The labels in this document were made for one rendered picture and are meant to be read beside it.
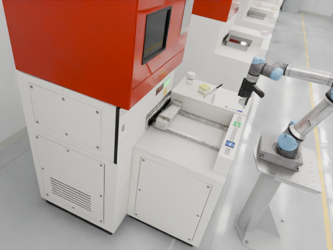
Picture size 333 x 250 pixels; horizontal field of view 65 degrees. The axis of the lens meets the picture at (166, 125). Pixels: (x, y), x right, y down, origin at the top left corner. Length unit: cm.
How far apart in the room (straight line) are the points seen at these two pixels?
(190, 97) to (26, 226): 163
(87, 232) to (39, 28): 154
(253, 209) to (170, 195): 76
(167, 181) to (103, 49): 97
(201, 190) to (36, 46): 127
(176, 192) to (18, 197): 141
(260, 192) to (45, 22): 181
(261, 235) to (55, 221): 173
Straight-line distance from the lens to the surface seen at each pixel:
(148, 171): 183
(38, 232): 238
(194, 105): 213
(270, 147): 199
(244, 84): 178
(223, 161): 164
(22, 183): 273
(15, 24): 163
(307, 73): 177
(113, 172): 169
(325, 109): 166
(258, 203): 227
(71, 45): 140
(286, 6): 1406
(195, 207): 189
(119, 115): 139
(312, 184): 197
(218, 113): 210
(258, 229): 261
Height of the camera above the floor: 197
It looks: 35 degrees down
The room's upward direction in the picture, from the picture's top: 10 degrees clockwise
